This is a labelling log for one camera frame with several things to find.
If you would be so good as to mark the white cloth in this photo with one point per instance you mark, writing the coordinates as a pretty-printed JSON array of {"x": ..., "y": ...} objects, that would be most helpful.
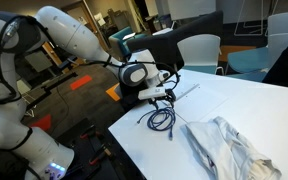
[{"x": 224, "y": 150}]

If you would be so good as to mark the teal armchair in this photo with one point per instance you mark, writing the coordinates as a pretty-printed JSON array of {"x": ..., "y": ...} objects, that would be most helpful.
[{"x": 120, "y": 40}]

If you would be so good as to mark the white chair teal seat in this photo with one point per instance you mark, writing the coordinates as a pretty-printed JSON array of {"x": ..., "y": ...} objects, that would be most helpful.
[
  {"x": 250, "y": 58},
  {"x": 200, "y": 50},
  {"x": 247, "y": 76}
]

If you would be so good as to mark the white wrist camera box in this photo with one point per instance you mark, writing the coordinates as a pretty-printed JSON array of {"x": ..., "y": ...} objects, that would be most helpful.
[{"x": 151, "y": 93}]

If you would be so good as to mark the dark grey sofa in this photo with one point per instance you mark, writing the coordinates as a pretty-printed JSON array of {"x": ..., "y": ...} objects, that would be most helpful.
[{"x": 184, "y": 30}]

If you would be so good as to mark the white board panel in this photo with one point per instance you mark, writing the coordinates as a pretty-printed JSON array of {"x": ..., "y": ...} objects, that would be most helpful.
[{"x": 190, "y": 8}]

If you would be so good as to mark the black metal stand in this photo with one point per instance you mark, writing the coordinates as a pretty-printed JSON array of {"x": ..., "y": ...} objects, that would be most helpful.
[{"x": 50, "y": 85}]

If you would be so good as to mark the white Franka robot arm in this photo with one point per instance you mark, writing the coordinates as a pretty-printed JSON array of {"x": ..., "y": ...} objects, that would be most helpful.
[{"x": 67, "y": 33}]

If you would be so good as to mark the wooden door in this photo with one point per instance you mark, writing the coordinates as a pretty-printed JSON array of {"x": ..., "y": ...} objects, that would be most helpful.
[{"x": 95, "y": 30}]

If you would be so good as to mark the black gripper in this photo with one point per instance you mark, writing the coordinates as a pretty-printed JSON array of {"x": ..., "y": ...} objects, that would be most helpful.
[{"x": 170, "y": 95}]

